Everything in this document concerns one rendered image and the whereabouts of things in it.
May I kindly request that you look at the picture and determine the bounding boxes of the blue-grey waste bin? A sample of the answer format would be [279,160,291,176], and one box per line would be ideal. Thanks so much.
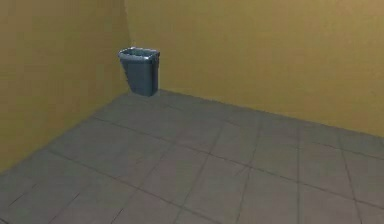
[117,46,161,98]

